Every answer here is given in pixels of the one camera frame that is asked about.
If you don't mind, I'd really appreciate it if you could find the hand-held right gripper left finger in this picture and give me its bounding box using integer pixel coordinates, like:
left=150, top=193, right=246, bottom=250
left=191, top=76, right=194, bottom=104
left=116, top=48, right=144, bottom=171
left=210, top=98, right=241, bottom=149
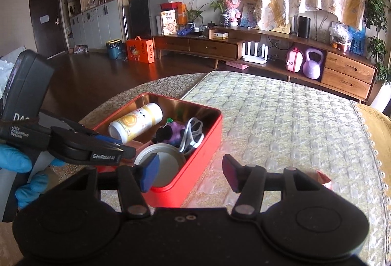
left=65, top=154, right=161, bottom=218

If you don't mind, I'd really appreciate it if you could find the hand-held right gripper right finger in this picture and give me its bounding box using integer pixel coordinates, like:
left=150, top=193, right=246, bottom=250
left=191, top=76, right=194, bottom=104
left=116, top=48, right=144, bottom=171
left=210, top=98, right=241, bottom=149
left=222, top=154, right=329, bottom=218

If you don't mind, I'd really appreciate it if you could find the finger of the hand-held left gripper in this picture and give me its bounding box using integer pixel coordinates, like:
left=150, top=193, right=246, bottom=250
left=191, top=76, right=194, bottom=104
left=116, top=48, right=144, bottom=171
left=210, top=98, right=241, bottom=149
left=41, top=111, right=123, bottom=147
left=73, top=137, right=137, bottom=159

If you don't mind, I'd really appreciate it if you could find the round mirror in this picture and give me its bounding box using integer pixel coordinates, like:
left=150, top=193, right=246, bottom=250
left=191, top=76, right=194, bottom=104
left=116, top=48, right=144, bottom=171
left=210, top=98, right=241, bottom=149
left=134, top=144, right=187, bottom=188

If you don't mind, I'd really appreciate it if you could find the white and yellow bottle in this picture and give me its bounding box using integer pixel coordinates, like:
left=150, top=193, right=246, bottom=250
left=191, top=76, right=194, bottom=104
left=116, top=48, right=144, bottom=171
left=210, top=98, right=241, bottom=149
left=108, top=102, right=163, bottom=144

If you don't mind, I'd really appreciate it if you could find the red tin box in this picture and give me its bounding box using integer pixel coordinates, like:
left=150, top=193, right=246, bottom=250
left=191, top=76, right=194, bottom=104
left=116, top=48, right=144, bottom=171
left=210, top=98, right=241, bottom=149
left=92, top=93, right=223, bottom=208

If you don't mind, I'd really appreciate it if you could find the purple grape toy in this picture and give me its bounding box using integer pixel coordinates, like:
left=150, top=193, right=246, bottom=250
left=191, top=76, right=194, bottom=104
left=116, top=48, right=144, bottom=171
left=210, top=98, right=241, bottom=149
left=152, top=119, right=186, bottom=147

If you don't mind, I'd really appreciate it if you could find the black and silver tool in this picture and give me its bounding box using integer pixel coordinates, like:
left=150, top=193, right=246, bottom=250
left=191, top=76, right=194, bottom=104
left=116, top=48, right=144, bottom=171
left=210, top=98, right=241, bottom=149
left=179, top=117, right=205, bottom=154

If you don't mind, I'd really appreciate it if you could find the person's left hand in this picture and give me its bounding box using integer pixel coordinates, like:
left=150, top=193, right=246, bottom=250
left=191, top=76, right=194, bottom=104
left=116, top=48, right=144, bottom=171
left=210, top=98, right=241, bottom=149
left=0, top=144, right=66, bottom=210

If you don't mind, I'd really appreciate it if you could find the white bag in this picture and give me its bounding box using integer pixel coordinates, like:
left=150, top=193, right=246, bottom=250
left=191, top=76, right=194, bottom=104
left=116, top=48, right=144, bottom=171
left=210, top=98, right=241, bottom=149
left=0, top=46, right=26, bottom=101

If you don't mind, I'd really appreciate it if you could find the gold brocade tablecloth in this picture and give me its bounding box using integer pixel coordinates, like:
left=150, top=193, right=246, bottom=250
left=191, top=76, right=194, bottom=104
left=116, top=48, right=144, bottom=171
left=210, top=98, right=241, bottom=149
left=0, top=73, right=211, bottom=266

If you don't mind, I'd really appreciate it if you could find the dark wooden door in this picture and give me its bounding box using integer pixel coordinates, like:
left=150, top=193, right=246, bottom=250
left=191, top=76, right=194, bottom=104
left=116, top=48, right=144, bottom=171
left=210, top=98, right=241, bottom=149
left=29, top=0, right=68, bottom=55

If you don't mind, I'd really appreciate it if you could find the quilted cream table cover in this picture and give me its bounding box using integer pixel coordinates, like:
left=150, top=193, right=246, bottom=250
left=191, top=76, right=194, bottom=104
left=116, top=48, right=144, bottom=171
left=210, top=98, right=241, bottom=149
left=180, top=71, right=386, bottom=266

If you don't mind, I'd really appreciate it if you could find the teal bucket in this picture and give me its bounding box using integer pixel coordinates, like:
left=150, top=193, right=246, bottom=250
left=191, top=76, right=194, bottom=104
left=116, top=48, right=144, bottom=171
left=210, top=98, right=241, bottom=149
left=106, top=38, right=123, bottom=59

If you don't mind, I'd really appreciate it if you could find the orange gift box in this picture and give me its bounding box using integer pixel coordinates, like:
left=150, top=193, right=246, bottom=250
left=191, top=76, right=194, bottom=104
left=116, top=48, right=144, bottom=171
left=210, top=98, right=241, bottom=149
left=126, top=36, right=155, bottom=64

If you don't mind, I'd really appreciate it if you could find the red packet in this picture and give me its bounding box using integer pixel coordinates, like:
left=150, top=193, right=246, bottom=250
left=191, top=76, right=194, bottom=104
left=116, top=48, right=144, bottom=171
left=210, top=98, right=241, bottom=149
left=317, top=171, right=333, bottom=191

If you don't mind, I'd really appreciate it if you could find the white router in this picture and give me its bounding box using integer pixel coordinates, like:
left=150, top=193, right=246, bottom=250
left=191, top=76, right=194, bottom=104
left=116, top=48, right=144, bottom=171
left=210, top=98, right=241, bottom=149
left=242, top=41, right=269, bottom=64

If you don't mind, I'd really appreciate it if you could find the wooden tv cabinet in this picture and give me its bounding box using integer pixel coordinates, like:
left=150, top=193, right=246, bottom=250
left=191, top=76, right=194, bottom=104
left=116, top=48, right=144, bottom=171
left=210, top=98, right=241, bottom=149
left=153, top=25, right=378, bottom=103

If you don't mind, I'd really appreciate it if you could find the pink backpack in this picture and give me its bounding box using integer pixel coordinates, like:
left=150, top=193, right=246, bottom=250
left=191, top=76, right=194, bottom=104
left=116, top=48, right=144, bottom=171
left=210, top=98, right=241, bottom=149
left=285, top=47, right=304, bottom=72

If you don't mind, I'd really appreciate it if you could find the grey fridge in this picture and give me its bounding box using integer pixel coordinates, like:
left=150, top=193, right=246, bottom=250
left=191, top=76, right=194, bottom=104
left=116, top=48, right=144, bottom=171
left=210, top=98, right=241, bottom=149
left=128, top=0, right=169, bottom=39

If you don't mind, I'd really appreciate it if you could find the purple kettlebell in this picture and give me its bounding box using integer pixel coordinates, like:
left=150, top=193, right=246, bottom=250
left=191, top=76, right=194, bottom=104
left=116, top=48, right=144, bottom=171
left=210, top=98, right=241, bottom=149
left=302, top=48, right=324, bottom=79

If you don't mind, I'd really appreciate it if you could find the printed snack bag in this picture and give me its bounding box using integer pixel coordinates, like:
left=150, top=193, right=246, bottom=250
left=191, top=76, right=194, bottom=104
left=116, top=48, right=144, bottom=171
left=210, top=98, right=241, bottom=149
left=161, top=9, right=178, bottom=36

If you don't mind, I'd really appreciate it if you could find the small potted plant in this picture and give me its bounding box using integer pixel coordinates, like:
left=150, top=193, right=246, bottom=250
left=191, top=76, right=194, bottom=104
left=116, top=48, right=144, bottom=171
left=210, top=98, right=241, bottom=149
left=183, top=0, right=205, bottom=31

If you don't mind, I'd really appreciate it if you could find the black teapot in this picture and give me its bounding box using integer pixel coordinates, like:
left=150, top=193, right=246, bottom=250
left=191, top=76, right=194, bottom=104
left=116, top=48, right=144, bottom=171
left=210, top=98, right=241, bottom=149
left=206, top=21, right=218, bottom=39

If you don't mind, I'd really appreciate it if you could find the plant in striped pot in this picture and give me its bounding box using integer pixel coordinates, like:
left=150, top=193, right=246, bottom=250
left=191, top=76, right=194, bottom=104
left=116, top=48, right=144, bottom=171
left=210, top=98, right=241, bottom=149
left=205, top=0, right=231, bottom=26

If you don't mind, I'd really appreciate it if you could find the blue picture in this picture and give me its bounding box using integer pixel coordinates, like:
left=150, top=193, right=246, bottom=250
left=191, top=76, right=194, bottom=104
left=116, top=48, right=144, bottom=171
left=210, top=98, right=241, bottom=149
left=240, top=3, right=259, bottom=27

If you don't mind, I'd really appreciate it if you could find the black speaker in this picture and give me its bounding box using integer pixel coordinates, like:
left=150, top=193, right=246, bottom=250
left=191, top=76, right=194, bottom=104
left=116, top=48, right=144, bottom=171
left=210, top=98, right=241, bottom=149
left=298, top=16, right=311, bottom=39

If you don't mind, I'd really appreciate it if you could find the pink doll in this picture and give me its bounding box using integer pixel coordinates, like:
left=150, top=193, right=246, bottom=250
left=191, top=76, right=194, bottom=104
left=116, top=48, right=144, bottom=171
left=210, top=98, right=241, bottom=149
left=222, top=0, right=249, bottom=26

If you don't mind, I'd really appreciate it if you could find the clear plastic bag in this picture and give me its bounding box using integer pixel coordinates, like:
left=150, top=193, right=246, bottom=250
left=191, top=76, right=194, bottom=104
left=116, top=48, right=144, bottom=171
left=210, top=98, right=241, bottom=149
left=329, top=22, right=350, bottom=51

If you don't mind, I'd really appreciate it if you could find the blue box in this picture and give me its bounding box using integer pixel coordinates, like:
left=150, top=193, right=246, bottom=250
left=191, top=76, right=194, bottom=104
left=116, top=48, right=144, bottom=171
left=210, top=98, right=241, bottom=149
left=348, top=27, right=366, bottom=55

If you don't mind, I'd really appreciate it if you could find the indoor tree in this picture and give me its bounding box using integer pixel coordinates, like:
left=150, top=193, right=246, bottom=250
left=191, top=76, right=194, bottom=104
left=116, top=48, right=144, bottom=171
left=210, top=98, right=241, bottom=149
left=363, top=0, right=391, bottom=85

